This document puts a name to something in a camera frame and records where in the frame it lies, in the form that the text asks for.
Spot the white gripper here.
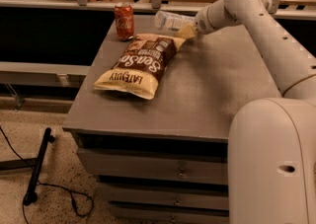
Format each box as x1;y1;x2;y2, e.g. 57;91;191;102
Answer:
175;7;214;39

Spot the clear plastic water bottle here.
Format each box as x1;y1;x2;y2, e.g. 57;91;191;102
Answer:
154;11;196;32

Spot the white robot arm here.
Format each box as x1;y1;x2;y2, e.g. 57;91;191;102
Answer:
196;0;316;224

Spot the brown yellow chips bag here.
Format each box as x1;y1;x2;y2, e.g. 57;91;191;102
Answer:
94;34;186;100

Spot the red soda can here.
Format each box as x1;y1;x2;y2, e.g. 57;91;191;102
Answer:
114;3;134;40

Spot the grey metal railing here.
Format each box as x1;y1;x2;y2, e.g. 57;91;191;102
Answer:
0;0;316;104

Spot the black stand leg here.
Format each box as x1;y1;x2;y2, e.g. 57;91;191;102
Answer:
0;127;55;206

